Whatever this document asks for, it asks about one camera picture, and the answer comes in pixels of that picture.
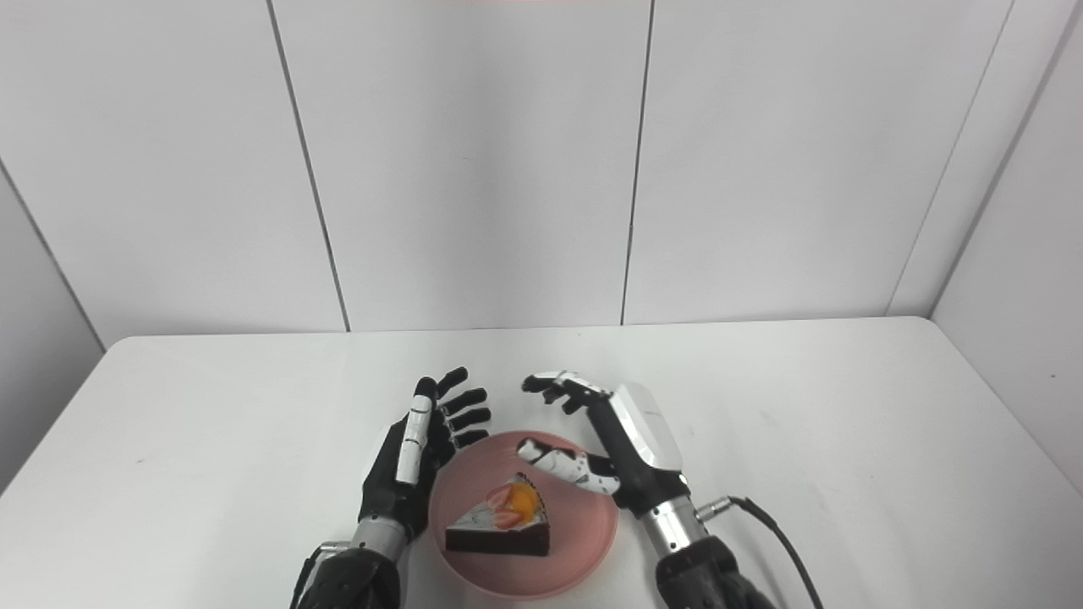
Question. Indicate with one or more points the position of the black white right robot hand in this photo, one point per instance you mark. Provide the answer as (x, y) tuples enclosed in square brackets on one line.
[(643, 457)]

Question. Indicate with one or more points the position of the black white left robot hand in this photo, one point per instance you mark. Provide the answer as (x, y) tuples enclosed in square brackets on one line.
[(393, 495)]

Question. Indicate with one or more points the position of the pink round plate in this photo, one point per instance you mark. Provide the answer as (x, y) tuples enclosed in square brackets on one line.
[(575, 541)]

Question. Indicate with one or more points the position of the chocolate cake slice with fruit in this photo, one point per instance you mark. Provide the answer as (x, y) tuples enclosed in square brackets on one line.
[(499, 537)]

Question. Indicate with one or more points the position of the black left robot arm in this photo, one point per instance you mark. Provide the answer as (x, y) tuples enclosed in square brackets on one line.
[(355, 579)]

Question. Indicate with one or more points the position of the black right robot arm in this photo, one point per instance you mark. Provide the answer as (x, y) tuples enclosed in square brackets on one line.
[(702, 575)]

